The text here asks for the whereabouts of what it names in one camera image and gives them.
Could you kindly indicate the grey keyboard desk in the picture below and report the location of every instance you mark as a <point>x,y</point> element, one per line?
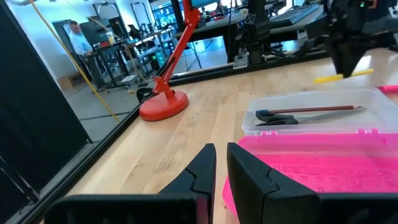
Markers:
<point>224,23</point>

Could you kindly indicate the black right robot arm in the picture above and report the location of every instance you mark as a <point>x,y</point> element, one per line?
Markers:
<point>258,31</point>

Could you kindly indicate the brown wooden pencil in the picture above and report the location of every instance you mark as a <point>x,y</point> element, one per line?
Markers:
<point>317,109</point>

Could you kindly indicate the red desk lamp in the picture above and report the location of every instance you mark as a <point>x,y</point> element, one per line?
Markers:
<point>163,107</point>

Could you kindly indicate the backlit black keyboard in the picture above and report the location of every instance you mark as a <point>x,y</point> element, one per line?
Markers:
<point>295,15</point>

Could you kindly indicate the yellow highlighter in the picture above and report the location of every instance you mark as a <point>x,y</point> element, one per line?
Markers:
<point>326,78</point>

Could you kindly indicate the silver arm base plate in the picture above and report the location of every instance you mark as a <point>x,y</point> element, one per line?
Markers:
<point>241,60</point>

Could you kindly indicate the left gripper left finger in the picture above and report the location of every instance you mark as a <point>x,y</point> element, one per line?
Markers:
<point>199,179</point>

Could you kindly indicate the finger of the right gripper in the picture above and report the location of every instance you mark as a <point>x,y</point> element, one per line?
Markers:
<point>348,59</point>

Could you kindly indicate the person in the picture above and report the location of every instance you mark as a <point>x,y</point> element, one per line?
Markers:
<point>79,40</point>

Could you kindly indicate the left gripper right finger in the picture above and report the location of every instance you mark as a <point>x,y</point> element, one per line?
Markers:
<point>252,189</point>

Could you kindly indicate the black upright panel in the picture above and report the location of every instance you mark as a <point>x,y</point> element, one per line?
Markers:
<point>31,109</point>

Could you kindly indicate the clear plastic box tray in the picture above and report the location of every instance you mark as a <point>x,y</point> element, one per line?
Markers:
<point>379,118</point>

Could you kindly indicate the cardboard box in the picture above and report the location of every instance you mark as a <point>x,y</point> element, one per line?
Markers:
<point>70,81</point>

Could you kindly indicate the pink perforated box lid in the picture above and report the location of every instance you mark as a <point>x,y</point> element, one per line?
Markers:
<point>326,168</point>

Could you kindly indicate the pink highlighter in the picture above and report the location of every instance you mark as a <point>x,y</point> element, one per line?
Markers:
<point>388,89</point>

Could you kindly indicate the cluttered black workbench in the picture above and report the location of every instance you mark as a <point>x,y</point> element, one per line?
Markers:
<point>105,49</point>

